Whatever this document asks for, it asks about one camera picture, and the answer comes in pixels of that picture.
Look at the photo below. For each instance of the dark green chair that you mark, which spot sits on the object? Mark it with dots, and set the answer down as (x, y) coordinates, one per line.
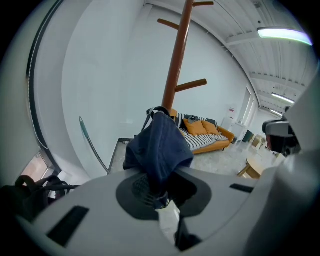
(248, 136)

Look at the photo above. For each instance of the orange sofa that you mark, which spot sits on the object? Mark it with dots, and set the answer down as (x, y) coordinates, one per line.
(225, 136)

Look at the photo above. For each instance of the white appliance with red label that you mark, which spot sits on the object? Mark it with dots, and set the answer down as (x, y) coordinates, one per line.
(230, 117)

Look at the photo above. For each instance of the small grey cloth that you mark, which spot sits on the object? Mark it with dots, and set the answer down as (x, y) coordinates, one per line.
(192, 119)

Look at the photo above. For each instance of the round wooden table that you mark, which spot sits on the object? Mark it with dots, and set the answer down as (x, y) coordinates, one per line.
(255, 168)

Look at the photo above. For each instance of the black bag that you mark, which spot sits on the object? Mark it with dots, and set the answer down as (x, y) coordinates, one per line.
(27, 195)

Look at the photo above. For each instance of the long ceiling light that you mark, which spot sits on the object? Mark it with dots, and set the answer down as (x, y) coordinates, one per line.
(282, 97)
(282, 33)

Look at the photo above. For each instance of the black and white striped blanket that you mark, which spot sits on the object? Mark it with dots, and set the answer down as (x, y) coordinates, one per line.
(200, 141)

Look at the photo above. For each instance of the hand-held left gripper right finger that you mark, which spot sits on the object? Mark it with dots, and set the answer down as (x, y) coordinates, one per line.
(220, 200)

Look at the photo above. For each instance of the white side table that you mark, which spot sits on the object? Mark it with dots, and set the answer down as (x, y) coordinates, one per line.
(240, 131)

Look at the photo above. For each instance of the black door frame strip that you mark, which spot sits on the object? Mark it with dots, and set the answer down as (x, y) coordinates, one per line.
(31, 75)

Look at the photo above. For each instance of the brown wooden coat rack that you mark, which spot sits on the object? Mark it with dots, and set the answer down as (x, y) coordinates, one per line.
(178, 50)

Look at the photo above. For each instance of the cardboard box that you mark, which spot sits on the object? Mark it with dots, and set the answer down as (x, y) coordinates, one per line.
(257, 140)

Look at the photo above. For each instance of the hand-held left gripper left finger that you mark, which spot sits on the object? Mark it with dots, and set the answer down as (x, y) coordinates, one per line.
(100, 200)

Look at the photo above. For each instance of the orange cushion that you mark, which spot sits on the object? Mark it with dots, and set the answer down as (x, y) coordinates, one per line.
(195, 127)
(210, 128)

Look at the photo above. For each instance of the navy blue cap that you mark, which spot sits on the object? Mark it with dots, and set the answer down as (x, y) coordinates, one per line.
(162, 140)

